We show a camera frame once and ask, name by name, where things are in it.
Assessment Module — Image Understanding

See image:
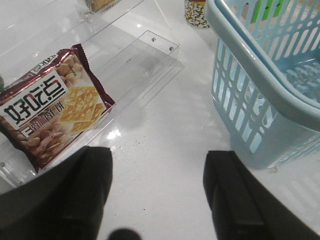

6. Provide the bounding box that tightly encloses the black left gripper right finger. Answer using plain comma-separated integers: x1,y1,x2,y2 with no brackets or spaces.
203,150,320,240

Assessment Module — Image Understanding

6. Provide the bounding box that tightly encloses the maroon almond cracker packet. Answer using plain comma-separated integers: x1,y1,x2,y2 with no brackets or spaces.
0,44,115,171

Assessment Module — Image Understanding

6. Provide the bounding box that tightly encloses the yellow popcorn paper cup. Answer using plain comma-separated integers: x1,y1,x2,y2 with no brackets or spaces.
184,0,210,29

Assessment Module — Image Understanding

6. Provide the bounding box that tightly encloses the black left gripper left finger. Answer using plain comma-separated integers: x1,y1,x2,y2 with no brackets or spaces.
0,146,113,240

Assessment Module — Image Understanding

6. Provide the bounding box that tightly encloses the light blue plastic basket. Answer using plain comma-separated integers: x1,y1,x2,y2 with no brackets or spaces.
205,0,320,168

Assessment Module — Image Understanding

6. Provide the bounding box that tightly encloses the clear acrylic display shelf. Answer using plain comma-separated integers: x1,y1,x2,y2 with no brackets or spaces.
0,0,179,193

